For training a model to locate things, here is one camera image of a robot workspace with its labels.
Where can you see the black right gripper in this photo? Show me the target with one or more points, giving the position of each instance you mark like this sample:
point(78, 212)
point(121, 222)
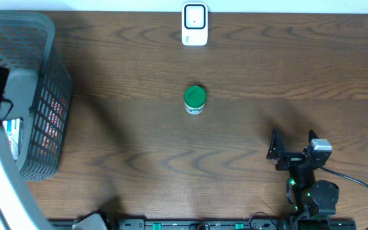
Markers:
point(291, 158)

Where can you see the grey plastic mesh basket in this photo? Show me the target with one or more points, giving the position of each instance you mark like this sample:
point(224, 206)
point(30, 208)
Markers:
point(36, 75)

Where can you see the green-lidded white jar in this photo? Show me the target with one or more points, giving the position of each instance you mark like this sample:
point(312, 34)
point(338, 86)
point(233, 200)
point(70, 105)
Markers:
point(195, 100)

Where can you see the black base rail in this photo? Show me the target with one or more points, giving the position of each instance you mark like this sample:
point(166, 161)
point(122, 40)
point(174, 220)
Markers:
point(256, 223)

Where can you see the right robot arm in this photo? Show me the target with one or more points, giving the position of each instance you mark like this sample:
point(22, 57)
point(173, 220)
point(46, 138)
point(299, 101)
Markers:
point(314, 199)

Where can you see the white barcode scanner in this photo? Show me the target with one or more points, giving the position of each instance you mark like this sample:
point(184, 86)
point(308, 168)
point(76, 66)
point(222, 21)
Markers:
point(194, 24)

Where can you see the orange chocolate bar wrapper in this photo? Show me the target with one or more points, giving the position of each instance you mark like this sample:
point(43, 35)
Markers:
point(53, 126)

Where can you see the white medicine box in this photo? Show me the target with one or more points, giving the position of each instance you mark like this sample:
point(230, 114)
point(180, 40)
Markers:
point(14, 132)

